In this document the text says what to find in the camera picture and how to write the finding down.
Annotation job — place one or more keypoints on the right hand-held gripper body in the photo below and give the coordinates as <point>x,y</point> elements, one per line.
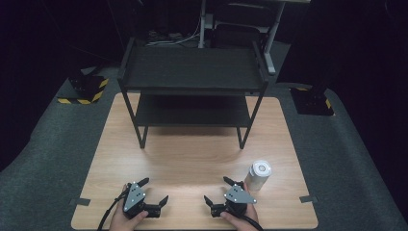
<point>236,196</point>

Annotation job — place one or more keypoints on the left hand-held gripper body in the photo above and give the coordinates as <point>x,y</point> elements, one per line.
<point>134,199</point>

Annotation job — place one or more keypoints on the white cylindrical bottle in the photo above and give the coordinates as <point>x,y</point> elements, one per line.
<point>258,175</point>

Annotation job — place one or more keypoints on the person's left hand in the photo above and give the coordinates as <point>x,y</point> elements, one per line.
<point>123,222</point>

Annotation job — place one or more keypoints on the person's right hand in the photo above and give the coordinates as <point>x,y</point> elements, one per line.
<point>242,224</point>

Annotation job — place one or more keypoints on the grey tape strip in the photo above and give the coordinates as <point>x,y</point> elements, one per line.
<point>80,201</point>
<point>308,199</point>

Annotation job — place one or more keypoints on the black stand base hazard tape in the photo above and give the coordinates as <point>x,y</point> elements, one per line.
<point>86,87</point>
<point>312,101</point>

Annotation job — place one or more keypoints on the black two-tier shelf rack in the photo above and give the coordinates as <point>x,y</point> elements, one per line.
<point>192,67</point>

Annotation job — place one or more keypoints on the white metal desk frame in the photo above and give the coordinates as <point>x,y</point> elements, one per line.
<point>272,41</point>

